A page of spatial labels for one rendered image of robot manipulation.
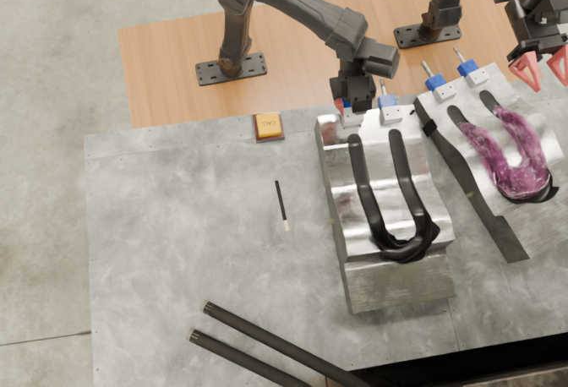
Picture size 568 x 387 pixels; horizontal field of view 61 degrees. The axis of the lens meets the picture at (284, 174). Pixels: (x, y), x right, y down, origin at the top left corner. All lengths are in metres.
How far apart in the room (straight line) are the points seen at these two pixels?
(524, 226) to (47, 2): 2.30
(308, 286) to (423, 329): 0.30
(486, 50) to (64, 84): 1.79
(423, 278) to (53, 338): 1.49
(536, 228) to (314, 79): 0.70
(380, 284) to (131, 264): 0.62
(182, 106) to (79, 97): 1.09
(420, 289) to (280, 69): 0.71
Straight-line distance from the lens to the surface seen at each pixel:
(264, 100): 1.38
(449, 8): 1.44
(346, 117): 1.21
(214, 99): 1.39
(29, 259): 2.27
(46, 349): 2.21
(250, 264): 1.25
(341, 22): 1.02
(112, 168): 1.36
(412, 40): 1.54
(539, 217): 1.35
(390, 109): 1.28
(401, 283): 1.23
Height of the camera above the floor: 2.04
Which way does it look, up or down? 73 degrees down
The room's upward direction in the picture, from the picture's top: 9 degrees clockwise
